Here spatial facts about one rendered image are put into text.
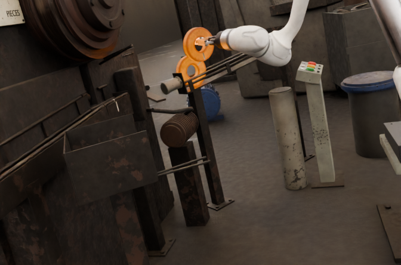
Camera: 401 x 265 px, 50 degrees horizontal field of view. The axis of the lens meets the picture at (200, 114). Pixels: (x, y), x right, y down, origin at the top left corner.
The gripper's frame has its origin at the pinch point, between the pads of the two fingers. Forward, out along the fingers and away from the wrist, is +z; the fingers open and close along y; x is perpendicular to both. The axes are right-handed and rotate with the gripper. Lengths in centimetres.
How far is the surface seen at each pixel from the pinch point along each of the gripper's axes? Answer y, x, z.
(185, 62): -2.9, -9.4, 8.9
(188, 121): -14.2, -34.3, -0.5
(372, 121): 81, -62, -33
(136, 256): -76, -48, -55
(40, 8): -70, 26, -11
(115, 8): -40.0, 20.9, -5.4
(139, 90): -30.9, -15.2, 7.2
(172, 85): -13.9, -17.5, 7.4
